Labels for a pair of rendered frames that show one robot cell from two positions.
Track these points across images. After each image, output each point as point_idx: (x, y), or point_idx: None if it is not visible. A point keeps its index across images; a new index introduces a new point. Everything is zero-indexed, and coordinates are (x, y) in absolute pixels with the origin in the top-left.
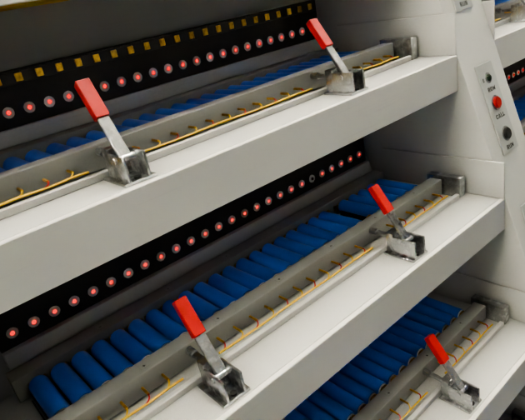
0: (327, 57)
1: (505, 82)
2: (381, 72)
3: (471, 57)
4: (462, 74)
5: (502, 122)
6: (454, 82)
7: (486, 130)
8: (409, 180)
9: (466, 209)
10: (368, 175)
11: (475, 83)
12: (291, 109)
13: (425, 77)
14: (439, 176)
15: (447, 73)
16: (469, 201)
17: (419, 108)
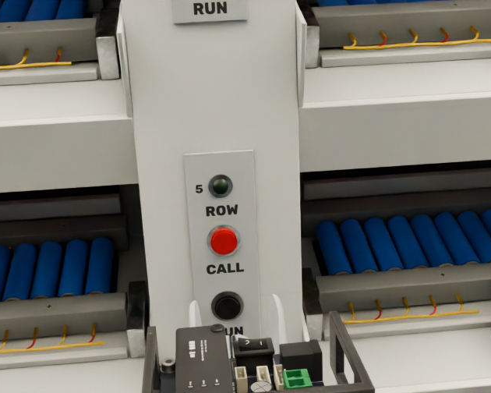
0: (33, 1)
1: (290, 207)
2: None
3: (184, 130)
4: (136, 160)
5: (224, 282)
6: (124, 166)
7: (162, 284)
8: None
9: (86, 390)
10: (100, 221)
11: (171, 188)
12: None
13: (6, 143)
14: (128, 300)
15: (96, 147)
16: (122, 376)
17: None
